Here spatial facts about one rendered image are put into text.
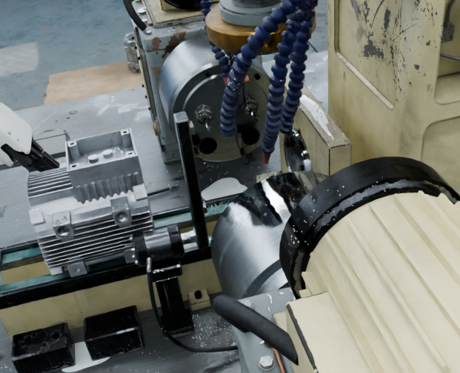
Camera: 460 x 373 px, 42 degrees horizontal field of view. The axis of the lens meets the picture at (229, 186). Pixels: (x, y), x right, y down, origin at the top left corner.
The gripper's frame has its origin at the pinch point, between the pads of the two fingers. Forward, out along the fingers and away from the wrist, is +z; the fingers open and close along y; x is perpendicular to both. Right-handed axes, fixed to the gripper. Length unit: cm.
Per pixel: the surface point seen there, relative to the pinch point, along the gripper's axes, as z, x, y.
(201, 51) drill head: 12.0, 33.1, -23.0
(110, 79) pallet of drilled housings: 86, -41, -243
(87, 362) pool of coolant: 25.6, -15.4, 22.2
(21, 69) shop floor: 68, -102, -322
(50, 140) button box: 2.5, -1.8, -14.2
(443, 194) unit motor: -1, 49, 61
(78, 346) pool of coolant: 24.9, -16.8, 18.0
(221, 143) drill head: 28.8, 24.2, -14.9
